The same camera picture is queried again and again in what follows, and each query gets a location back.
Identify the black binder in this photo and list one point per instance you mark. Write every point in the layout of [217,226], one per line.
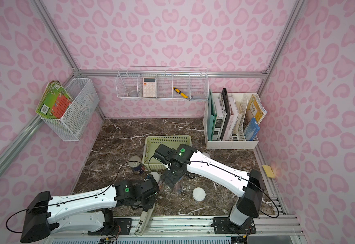
[225,105]

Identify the light green plastic basket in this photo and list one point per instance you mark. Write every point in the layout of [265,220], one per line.
[152,143]

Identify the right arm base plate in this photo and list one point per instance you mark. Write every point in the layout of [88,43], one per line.
[222,225]

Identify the yellow orange lidded can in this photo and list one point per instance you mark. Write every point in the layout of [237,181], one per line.
[178,189]

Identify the red white lidded can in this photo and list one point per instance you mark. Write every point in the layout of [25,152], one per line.
[157,178]

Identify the clear glass dish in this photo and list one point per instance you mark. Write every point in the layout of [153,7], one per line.
[133,93]

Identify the dark blue metal can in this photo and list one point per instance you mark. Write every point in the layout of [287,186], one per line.
[136,165]

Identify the white desktop file organizer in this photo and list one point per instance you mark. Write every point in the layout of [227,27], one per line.
[230,144]

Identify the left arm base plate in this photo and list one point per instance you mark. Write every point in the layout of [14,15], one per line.
[120,226]

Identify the yellow black utility knife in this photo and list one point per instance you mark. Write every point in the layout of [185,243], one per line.
[180,93]

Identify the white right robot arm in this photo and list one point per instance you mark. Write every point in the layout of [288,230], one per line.
[247,186]

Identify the yellow magazine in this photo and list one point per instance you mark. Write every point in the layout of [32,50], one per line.
[255,109]

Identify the yellow sticky note pad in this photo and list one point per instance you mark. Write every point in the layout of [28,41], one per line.
[268,171]

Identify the blue booklet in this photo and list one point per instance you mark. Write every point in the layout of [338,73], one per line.
[251,130]

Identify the aluminium front frame rail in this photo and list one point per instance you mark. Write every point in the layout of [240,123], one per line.
[194,230]

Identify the white lid yellow can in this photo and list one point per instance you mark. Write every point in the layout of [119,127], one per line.
[198,195]

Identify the white orange calculator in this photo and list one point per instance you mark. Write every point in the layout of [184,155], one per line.
[149,89]

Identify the teal folder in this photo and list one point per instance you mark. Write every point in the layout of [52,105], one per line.
[212,116]

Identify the white wire wall shelf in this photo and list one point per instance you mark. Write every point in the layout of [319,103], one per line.
[195,84]

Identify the green red booklet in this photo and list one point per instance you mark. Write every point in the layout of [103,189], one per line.
[54,102]

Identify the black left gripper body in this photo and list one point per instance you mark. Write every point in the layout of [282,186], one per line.
[150,199]

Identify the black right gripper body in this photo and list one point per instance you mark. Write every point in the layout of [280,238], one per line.
[171,178]

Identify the white wire mesh bin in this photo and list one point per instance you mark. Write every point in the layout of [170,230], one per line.
[73,123]

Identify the pink white book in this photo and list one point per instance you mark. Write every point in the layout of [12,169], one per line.
[233,118]

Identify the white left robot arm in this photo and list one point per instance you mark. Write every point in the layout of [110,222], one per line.
[91,212]

